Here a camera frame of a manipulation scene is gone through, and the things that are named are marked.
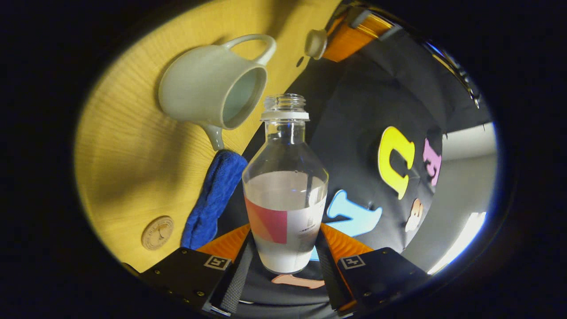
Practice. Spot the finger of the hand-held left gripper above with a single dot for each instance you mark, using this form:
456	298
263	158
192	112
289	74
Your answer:
352	17
350	42

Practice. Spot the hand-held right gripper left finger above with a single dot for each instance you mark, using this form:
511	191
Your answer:
237	279

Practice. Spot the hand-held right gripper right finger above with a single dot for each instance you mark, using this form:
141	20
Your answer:
330	279

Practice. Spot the clear plastic water bottle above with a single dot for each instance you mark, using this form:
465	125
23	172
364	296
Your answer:
285	199

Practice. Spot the round woven coaster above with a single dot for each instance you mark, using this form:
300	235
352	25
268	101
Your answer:
157	233

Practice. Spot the white ceramic teacup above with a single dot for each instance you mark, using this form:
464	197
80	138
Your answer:
195	84

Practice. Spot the blue towel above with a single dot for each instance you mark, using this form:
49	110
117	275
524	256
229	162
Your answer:
215	199

